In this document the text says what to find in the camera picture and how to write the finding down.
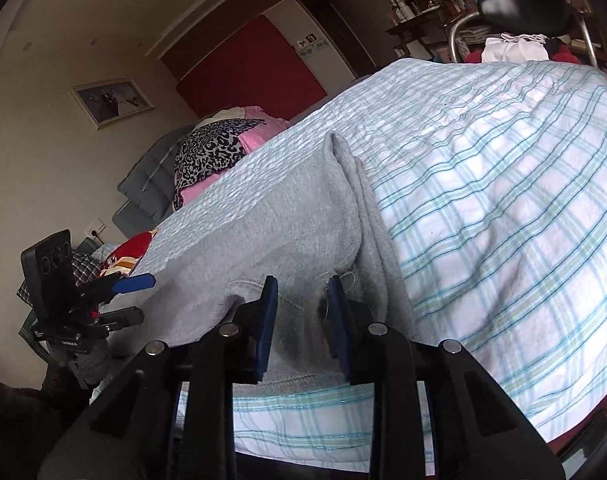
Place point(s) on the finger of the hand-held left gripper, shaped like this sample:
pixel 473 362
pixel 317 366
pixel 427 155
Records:
pixel 121 318
pixel 133 283

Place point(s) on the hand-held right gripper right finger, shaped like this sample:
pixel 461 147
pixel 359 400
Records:
pixel 337 325

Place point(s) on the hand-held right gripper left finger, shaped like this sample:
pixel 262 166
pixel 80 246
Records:
pixel 264 325

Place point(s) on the grey pants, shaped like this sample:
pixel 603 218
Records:
pixel 283 220

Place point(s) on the person's left hand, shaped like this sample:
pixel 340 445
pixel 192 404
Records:
pixel 86 362

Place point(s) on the red printed cloth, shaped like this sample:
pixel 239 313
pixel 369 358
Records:
pixel 133 247

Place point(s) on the dark plaid cloth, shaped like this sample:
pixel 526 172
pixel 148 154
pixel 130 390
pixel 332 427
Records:
pixel 86 265

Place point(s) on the person's dark clothing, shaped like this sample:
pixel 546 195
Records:
pixel 18 425

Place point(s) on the leopard print cloth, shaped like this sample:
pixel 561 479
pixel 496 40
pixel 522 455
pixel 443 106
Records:
pixel 208 150

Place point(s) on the pale yellow cloth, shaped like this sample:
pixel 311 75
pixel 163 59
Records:
pixel 223 115

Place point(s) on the pink pillow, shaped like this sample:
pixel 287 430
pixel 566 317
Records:
pixel 261 132

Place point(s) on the plaid bed sheet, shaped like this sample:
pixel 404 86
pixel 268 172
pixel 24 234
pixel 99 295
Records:
pixel 483 185

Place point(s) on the white cloth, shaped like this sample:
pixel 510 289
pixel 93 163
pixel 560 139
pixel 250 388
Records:
pixel 508 50

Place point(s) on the wooden shelf with bottles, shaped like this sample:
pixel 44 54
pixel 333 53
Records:
pixel 413 0

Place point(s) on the black chair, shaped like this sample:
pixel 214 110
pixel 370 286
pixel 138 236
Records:
pixel 523 5

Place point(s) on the white wall socket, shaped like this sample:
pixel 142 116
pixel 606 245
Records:
pixel 94 226

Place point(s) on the framed wall picture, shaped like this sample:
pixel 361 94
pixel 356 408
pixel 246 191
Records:
pixel 111 102

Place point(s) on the red wall panel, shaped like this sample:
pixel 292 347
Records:
pixel 248 65

